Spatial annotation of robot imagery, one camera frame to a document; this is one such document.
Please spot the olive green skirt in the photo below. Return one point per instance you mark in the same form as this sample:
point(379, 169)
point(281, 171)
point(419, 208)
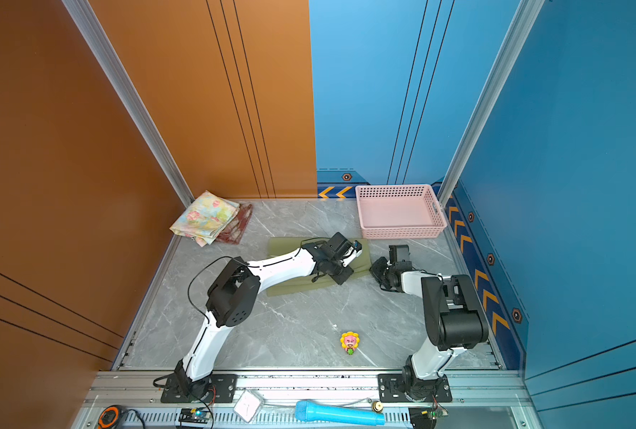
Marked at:
point(282, 245)

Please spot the cyan toy microphone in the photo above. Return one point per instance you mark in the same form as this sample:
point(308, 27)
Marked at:
point(307, 411)

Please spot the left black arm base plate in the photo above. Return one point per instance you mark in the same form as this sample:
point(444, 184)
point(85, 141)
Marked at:
point(215, 389)

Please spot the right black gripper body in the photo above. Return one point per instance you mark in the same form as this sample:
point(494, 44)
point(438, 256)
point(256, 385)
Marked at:
point(383, 273)

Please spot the left green circuit board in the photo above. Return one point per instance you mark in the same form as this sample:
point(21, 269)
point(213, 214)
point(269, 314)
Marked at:
point(195, 417)

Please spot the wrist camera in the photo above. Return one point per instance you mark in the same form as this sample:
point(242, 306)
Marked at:
point(339, 248)
point(399, 254)

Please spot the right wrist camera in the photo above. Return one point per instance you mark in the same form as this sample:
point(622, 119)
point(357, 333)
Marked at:
point(399, 254)

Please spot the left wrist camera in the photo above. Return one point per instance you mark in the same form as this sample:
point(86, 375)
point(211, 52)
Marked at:
point(339, 248)

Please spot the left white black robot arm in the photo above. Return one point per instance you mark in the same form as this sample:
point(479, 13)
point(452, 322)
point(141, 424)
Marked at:
point(233, 295)

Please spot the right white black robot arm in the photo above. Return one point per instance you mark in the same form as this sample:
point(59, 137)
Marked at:
point(454, 323)

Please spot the pink perforated plastic basket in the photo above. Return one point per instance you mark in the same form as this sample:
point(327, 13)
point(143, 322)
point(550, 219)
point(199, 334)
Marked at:
point(390, 212)

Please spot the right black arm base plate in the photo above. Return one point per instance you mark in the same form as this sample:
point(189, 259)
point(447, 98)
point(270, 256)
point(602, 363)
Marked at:
point(395, 388)

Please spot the floral pastel skirt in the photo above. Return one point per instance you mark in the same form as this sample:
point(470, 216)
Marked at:
point(205, 219)

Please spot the small brass cylinder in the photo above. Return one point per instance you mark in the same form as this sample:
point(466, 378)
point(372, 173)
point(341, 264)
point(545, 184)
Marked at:
point(377, 407)

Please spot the yellow sunflower toy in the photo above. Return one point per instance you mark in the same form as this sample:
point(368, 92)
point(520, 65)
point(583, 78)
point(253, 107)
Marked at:
point(350, 342)

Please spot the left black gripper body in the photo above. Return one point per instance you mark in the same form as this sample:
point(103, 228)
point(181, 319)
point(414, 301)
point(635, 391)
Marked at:
point(340, 273)

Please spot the white square card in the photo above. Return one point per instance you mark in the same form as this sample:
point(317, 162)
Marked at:
point(248, 405)

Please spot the red plaid skirt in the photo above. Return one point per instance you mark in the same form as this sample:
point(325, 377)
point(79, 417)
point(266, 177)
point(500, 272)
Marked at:
point(234, 231)

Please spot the orange black tape measure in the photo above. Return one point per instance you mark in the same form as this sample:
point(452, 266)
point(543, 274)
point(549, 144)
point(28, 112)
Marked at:
point(110, 418)

